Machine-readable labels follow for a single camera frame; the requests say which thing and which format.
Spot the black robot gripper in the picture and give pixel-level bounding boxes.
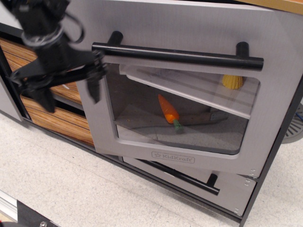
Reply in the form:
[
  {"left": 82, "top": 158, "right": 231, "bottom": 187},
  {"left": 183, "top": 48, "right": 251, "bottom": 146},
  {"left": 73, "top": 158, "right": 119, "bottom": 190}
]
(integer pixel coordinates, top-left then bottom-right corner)
[{"left": 9, "top": 43, "right": 106, "bottom": 113}]

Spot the grey toy oven door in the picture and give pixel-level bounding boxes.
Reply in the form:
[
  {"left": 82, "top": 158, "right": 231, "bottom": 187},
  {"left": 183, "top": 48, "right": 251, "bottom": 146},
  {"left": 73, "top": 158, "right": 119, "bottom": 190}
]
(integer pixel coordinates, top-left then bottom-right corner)
[{"left": 68, "top": 0, "right": 303, "bottom": 177}]

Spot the black oven door handle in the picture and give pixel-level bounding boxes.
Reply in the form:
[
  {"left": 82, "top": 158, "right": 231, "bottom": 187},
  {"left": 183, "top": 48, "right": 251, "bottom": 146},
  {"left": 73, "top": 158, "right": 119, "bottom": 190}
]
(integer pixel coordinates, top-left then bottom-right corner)
[{"left": 92, "top": 31, "right": 264, "bottom": 71}]

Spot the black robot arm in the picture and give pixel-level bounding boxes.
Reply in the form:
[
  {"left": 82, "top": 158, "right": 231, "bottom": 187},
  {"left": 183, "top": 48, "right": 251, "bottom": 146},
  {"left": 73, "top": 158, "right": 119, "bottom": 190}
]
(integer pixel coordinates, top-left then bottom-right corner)
[{"left": 1, "top": 0, "right": 106, "bottom": 113}]

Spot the grey oven rack shelf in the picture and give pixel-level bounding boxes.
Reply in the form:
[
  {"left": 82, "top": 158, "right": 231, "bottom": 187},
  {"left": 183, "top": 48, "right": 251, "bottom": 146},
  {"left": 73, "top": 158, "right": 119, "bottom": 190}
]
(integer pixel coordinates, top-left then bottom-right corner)
[{"left": 119, "top": 64, "right": 259, "bottom": 119}]

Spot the grey lower oven drawer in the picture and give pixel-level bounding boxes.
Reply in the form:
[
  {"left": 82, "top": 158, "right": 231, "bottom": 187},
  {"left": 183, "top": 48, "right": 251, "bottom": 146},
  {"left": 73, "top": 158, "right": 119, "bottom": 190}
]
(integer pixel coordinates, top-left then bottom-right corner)
[{"left": 123, "top": 157, "right": 256, "bottom": 216}]

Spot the lower wood-grain fabric bin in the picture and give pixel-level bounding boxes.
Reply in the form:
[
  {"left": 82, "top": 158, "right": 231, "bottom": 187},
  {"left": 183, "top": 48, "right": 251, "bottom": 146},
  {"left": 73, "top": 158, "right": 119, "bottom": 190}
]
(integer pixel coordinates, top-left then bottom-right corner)
[{"left": 21, "top": 96, "right": 94, "bottom": 146}]

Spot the wood-grain fabric bin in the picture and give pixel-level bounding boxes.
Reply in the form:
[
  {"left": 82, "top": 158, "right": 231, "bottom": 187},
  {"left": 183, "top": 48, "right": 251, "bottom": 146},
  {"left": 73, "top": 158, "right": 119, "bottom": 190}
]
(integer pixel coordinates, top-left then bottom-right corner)
[
  {"left": 0, "top": 38, "right": 82, "bottom": 105},
  {"left": 21, "top": 96, "right": 94, "bottom": 146}
]

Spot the upper wood-grain fabric bin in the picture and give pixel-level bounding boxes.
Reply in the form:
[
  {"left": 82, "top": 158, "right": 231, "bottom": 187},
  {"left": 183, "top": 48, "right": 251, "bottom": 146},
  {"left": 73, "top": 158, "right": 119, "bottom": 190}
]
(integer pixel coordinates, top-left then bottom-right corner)
[{"left": 0, "top": 38, "right": 82, "bottom": 105}]

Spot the orange toy carrot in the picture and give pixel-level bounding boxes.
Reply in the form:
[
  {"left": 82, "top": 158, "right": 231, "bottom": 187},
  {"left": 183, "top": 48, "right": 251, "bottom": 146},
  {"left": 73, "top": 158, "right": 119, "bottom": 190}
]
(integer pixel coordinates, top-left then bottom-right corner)
[{"left": 158, "top": 94, "right": 184, "bottom": 134}]

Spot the yellow toy corn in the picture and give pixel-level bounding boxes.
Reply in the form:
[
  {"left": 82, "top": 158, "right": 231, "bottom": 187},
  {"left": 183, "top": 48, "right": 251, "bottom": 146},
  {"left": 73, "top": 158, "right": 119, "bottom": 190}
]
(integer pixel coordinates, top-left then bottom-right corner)
[{"left": 222, "top": 75, "right": 243, "bottom": 89}]

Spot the grey round fan base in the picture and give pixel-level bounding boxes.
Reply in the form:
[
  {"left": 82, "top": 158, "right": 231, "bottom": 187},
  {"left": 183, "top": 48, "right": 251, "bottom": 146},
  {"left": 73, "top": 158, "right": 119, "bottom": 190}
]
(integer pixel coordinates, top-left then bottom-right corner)
[{"left": 282, "top": 103, "right": 303, "bottom": 144}]

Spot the wooden countertop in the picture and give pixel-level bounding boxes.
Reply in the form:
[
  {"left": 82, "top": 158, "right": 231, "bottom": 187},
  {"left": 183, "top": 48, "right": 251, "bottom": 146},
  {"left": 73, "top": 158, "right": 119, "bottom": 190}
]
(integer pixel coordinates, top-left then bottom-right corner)
[{"left": 241, "top": 0, "right": 303, "bottom": 15}]

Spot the toy kitchen cabinet frame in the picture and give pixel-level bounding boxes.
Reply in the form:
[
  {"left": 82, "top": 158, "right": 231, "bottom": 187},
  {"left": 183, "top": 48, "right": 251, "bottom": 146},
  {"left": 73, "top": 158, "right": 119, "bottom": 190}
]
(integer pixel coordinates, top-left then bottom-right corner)
[{"left": 0, "top": 21, "right": 303, "bottom": 227}]

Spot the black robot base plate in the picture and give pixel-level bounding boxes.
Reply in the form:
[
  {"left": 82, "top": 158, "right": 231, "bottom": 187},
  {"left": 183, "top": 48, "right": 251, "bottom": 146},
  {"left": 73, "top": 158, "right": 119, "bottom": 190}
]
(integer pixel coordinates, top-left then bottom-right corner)
[{"left": 0, "top": 200, "right": 60, "bottom": 227}]

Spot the black drawer handle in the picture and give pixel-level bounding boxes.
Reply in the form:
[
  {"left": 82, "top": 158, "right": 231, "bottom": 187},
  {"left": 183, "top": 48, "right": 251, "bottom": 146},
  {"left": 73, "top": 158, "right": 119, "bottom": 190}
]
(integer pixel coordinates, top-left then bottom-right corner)
[{"left": 139, "top": 159, "right": 220, "bottom": 196}]

